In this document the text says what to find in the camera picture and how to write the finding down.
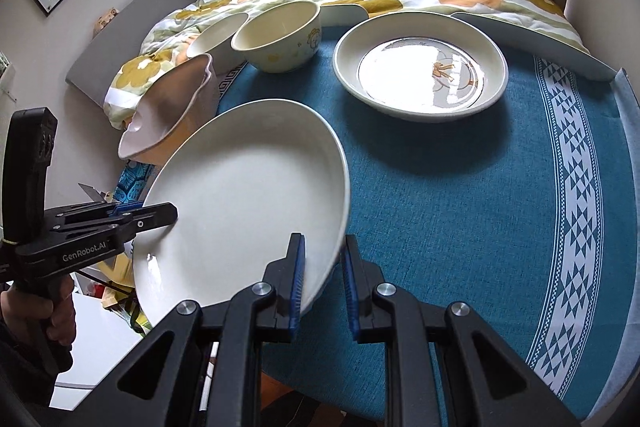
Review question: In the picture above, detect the teal patterned tablecloth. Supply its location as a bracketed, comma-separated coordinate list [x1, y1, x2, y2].
[215, 27, 640, 423]

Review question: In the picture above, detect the grey padded headboard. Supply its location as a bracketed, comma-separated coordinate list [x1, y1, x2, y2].
[65, 0, 216, 108]

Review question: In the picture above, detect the cream bowl with cartoon print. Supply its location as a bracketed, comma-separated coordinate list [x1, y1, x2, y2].
[231, 0, 322, 74]

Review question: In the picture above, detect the pink wavy-rim bowl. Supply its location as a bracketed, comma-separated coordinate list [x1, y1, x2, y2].
[117, 53, 218, 165]

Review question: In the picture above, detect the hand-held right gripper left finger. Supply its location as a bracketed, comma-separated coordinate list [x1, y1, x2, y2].
[75, 233, 307, 427]

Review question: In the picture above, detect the plain cream bowl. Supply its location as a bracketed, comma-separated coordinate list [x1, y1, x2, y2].
[185, 12, 251, 59]

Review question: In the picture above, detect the blue patterned cloth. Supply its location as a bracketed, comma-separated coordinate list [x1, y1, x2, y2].
[114, 159, 157, 208]

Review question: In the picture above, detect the cream plate with floral print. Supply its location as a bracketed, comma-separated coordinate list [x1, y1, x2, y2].
[332, 11, 510, 124]

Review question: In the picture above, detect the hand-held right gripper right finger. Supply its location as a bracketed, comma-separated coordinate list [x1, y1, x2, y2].
[340, 234, 583, 427]

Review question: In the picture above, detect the plain white plate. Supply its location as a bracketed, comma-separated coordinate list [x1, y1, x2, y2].
[131, 99, 351, 328]

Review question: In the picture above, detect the small beige figurine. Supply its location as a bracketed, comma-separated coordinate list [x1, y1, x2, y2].
[95, 7, 121, 40]

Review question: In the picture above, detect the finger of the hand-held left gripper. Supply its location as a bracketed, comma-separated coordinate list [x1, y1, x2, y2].
[49, 201, 147, 223]
[106, 202, 179, 235]

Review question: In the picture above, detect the person's left hand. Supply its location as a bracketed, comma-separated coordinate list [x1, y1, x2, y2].
[0, 287, 77, 348]

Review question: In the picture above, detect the white table edge rail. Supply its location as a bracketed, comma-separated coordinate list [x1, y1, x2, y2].
[452, 12, 616, 82]
[320, 4, 368, 28]

